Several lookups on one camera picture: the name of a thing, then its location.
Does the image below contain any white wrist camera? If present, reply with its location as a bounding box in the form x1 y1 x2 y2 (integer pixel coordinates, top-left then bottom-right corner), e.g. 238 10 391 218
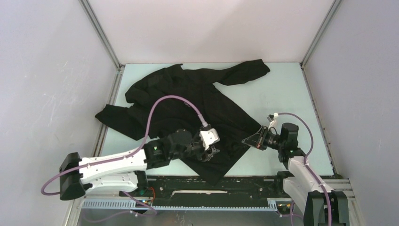
267 113 279 129
199 127 220 150

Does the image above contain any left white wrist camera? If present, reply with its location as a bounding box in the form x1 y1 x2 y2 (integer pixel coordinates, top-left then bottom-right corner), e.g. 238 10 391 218
199 127 220 150

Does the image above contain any grey slotted cable duct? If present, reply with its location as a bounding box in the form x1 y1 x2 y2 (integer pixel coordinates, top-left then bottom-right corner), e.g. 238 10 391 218
81 199 277 211

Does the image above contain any aluminium frame post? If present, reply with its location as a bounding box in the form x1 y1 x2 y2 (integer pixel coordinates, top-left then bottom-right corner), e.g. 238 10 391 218
79 0 125 157
300 0 343 174

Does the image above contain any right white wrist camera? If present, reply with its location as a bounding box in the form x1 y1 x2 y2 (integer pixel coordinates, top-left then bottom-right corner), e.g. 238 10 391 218
267 113 279 129

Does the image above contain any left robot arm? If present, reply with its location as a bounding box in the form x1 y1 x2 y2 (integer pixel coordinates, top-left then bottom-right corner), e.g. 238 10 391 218
59 129 220 201

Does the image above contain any left aluminium frame post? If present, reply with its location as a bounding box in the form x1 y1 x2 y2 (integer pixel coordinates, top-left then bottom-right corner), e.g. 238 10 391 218
79 0 125 157

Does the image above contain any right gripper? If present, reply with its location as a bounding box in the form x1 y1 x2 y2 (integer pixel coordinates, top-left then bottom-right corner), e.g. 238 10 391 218
242 126 285 151

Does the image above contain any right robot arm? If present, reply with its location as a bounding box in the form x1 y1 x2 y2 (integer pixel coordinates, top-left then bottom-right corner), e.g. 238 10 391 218
242 123 350 226

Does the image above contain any right aluminium frame post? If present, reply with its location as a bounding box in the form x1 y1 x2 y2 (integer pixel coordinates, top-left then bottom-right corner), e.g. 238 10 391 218
300 0 343 174

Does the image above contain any black jacket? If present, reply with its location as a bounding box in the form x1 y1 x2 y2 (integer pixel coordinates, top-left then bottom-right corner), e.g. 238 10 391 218
96 59 270 185

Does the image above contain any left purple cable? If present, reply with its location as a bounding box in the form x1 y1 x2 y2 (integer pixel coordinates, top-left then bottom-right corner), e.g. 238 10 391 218
41 95 209 196

